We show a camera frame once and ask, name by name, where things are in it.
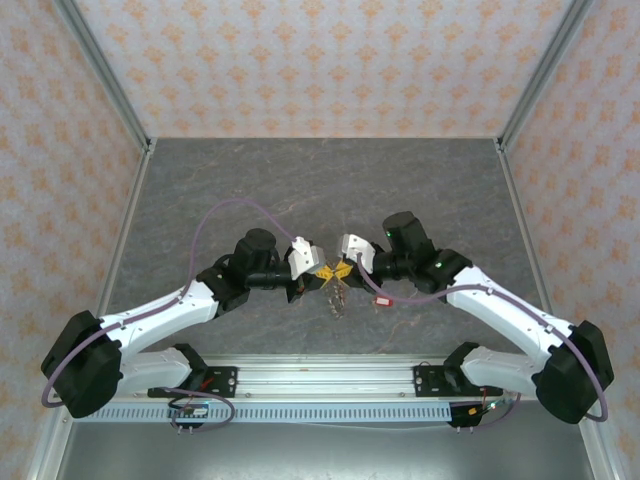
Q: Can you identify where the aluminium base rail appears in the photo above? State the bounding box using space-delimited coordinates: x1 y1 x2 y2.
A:
132 353 539 401

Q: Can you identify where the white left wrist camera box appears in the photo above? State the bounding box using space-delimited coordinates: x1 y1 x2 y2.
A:
288 235 327 280

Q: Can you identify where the small circuit board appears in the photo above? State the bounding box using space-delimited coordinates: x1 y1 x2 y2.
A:
167 403 210 419
467 401 511 417

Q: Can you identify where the grey metal sheet panel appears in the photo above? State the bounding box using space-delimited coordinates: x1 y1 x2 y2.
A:
54 422 601 480

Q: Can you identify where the aluminium table side rail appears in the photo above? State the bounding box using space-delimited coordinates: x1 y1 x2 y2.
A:
24 138 157 480
493 138 619 480

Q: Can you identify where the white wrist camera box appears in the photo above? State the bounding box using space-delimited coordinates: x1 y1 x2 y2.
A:
288 235 327 280
335 232 375 274

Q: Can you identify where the white slotted cable duct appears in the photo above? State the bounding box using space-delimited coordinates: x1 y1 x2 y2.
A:
74 404 454 424

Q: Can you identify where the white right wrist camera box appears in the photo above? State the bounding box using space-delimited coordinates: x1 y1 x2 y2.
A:
335 232 375 274

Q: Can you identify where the aluminium frame post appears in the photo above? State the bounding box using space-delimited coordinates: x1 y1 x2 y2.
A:
52 0 154 154
494 0 596 151

